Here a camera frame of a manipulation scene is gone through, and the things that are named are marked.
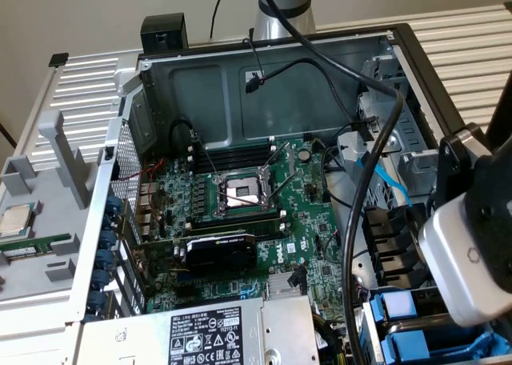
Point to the grey plastic parts rack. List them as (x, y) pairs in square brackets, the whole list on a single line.
[(52, 221)]

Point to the thin metal locking lever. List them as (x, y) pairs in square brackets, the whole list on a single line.
[(244, 199), (205, 155)]

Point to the open grey PC case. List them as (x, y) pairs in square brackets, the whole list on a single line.
[(280, 101)]

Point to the silver CPU chip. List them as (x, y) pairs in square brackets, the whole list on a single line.
[(14, 221)]

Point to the silver coin battery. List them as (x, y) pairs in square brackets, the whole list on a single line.
[(305, 154)]

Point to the silver chipset heatsink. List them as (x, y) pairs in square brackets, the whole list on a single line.
[(278, 285)]

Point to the blue slot retention clip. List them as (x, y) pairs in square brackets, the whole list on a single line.
[(114, 205), (105, 259), (107, 240), (109, 223), (102, 279), (96, 300)]

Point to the metal socket cover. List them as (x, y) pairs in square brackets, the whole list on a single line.
[(291, 157)]

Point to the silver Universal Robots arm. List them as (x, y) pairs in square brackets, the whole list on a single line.
[(280, 25)]

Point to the black RAM slot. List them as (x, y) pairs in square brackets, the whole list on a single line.
[(236, 164), (240, 214), (240, 152)]

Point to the hard drive in blue caddy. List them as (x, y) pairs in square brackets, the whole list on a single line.
[(374, 341)]

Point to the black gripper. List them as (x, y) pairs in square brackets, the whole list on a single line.
[(452, 169)]

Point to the black graphics card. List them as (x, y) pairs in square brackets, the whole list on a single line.
[(220, 257)]

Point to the green Dell motherboard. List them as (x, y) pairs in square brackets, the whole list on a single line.
[(304, 205)]

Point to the black table end cap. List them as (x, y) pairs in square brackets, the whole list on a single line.
[(58, 59)]

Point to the green RAM stick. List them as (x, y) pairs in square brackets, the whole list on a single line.
[(24, 248)]

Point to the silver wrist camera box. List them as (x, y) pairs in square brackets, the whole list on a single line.
[(460, 269)]

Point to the grey metal drive cage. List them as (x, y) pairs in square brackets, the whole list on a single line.
[(416, 125)]

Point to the CPU socket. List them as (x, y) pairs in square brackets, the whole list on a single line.
[(242, 187)]

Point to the black plastic block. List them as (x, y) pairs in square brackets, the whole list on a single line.
[(160, 29)]

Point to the silver power supply unit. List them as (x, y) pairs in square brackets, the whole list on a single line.
[(140, 333)]

